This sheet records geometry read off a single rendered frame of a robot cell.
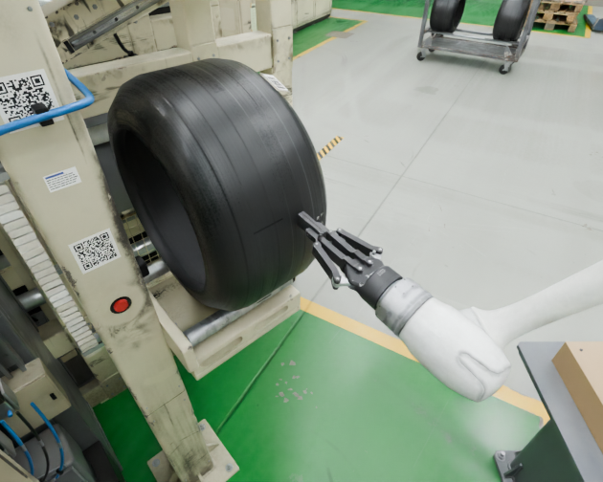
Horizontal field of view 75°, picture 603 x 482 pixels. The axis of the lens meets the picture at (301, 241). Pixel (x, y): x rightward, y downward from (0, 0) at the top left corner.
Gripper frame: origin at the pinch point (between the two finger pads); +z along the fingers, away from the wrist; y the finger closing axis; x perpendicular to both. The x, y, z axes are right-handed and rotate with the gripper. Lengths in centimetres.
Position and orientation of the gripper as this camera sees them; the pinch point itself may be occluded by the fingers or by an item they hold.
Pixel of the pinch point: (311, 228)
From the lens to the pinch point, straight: 78.0
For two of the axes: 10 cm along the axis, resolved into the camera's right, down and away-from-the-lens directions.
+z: -6.6, -5.9, 4.7
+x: -0.9, 6.8, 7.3
